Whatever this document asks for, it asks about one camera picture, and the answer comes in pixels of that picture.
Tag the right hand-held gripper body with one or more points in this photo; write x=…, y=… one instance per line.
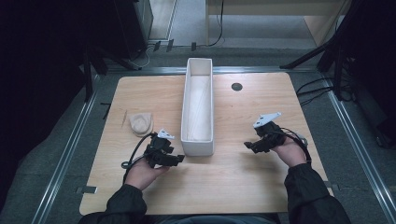
x=270, y=133

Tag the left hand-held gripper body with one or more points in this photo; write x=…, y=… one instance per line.
x=158, y=147

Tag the long white rectangular box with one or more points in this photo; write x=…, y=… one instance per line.
x=198, y=109

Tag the person's right hand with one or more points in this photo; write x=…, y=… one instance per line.
x=291, y=152

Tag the person's left hand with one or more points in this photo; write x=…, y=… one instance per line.
x=141, y=174

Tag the round black table grommet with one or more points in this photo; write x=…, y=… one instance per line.
x=237, y=86

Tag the grey tape strip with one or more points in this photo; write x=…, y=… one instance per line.
x=87, y=189

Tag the black metal stand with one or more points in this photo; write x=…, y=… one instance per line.
x=88, y=74

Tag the black tripod stand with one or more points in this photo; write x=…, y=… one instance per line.
x=333, y=46

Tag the light wooden desk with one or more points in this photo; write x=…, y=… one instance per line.
x=317, y=18

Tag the black cabinet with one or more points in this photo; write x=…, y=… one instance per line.
x=130, y=25

